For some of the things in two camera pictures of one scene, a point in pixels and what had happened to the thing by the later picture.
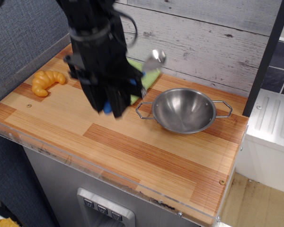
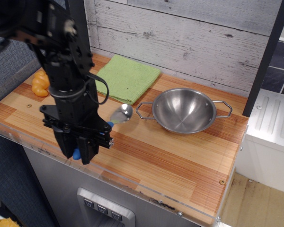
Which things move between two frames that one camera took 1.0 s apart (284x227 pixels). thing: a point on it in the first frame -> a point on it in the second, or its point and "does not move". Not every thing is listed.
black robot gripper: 102,55 -> 76,113
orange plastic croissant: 42,79 does not move
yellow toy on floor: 8,222 does not move
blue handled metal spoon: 154,59 -> 122,113
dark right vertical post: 278,27 does not move
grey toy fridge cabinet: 59,183 does not move
